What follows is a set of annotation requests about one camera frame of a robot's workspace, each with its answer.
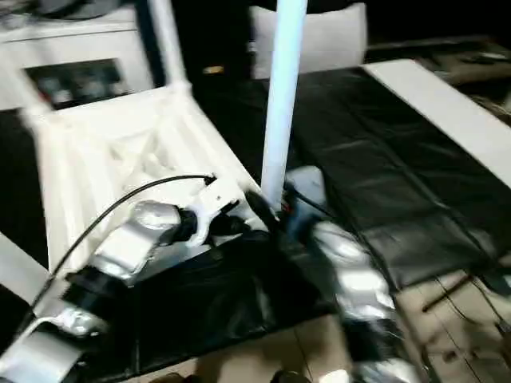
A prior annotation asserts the white plastic table top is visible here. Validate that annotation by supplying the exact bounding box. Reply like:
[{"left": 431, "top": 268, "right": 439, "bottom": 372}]
[{"left": 23, "top": 81, "right": 273, "bottom": 277}]

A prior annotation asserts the grey cushion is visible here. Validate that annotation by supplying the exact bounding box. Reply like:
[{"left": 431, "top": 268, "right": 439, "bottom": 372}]
[{"left": 249, "top": 2, "right": 369, "bottom": 80}]

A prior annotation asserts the white flat board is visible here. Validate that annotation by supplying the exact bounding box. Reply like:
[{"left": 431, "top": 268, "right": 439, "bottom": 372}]
[{"left": 362, "top": 61, "right": 511, "bottom": 189}]

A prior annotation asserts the white cabinet with glass doors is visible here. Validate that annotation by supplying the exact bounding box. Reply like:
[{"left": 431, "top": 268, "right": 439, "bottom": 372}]
[{"left": 0, "top": 6, "right": 157, "bottom": 112}]

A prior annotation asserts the grey round bag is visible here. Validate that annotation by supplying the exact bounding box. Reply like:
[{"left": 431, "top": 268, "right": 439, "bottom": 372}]
[{"left": 31, "top": 0, "right": 135, "bottom": 20}]

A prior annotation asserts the black left camera cable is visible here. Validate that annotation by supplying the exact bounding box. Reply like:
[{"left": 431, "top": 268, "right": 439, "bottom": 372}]
[{"left": 29, "top": 173, "right": 220, "bottom": 317}]

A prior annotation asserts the black metal frame bar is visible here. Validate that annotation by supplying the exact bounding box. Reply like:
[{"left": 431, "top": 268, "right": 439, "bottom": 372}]
[{"left": 422, "top": 274, "right": 473, "bottom": 314}]

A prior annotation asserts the thin black metal rail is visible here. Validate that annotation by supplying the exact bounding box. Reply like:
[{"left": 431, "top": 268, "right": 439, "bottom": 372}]
[{"left": 365, "top": 37, "right": 497, "bottom": 52}]

